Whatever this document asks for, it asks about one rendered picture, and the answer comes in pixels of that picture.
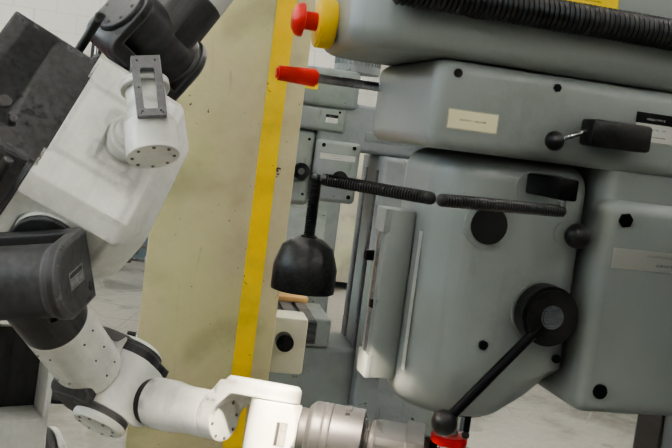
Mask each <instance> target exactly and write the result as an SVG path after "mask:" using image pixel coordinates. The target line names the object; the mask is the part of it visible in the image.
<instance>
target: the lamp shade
mask: <svg viewBox="0 0 672 448"><path fill-rule="evenodd" d="M336 274H337V268H336V262H335V257H334V252H333V249H332V248H331V247H330V246H329V245H328V244H327V243H326V242H325V241H324V240H323V239H320V238H317V236H306V235H304V234H301V236H294V237H292V238H290V239H289V240H287V241H285V242H283V243H282V245H281V247H280V249H279V251H278V253H277V256H276V258H275V260H274V262H273V269H272V277H271V285H270V286H271V288H273V289H275V290H277V291H281V292H285V293H289V294H295V295H301V296H312V297H327V296H332V295H334V289H335V282H336Z"/></svg>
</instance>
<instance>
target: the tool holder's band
mask: <svg viewBox="0 0 672 448"><path fill-rule="evenodd" d="M461 434H462V433H461V432H459V435H458V436H457V437H448V436H440V435H438V434H436V433H435V432H434V431H432V432H431V436H430V440H431V441H432V442H433V443H435V444H437V445H440V446H443V447H448V448H464V447H466V445H467V439H463V438H462V436H461Z"/></svg>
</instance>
